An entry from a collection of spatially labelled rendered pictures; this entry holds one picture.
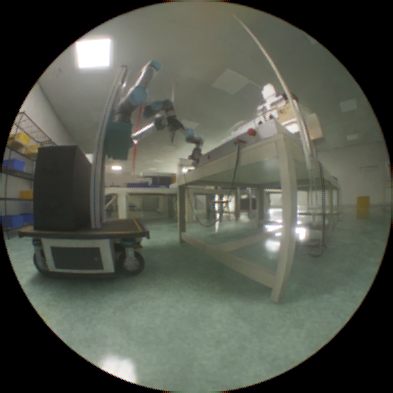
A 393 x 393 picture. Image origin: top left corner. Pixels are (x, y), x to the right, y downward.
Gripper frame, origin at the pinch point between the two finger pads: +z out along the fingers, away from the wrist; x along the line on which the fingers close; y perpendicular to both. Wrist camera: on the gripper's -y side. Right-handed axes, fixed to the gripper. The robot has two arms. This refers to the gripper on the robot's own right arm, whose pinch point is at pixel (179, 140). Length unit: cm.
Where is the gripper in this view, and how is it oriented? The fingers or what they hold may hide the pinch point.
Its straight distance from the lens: 112.2
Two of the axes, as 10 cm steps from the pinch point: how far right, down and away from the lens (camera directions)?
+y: -4.1, 4.0, -8.2
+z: 2.7, 9.1, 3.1
